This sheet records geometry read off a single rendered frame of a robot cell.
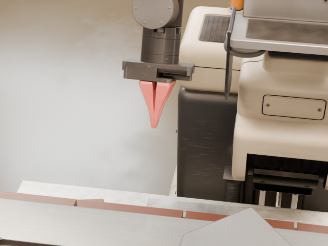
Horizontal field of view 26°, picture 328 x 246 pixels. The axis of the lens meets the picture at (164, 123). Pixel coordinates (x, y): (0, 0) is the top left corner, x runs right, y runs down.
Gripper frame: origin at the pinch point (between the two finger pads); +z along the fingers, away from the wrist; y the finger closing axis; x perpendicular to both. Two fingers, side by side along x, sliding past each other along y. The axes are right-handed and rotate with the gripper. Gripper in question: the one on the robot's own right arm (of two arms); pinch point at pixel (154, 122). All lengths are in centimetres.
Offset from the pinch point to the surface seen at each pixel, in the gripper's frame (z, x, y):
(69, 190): 20.8, 29.7, -20.5
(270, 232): 15.3, 0.5, 19.1
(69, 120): 32, 166, -58
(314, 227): 15.3, 6.0, 26.0
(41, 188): 21.0, 29.3, -26.2
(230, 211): 20.8, 28.4, 12.1
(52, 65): 14, 203, -78
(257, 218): 14.1, 3.1, 16.9
